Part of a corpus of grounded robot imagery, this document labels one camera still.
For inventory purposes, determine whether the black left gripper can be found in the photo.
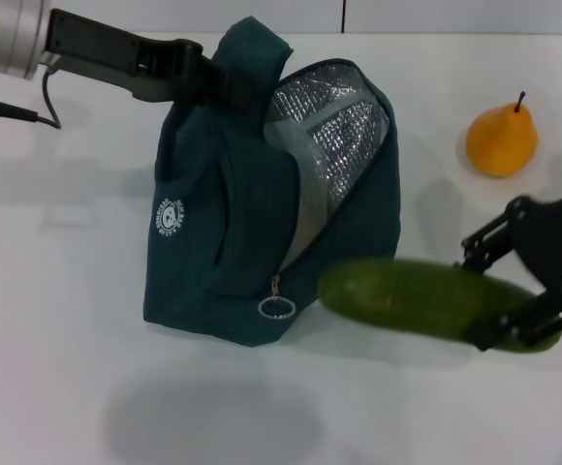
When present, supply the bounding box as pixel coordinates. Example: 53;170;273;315
43;8;265;112

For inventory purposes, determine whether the green cucumber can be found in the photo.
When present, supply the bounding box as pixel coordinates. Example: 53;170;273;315
317;259;562;354

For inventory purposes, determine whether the dark teal insulated lunch bag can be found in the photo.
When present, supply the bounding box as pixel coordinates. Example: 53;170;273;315
142;16;403;348

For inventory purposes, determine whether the orange pear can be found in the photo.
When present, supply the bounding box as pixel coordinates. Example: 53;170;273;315
465;91;539;179

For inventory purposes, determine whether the silver zipper pull ring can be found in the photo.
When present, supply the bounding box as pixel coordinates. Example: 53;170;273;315
257;274;297;320

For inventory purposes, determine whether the left arm cable with plug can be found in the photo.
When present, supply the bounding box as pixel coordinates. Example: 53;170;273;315
0;62;63;131

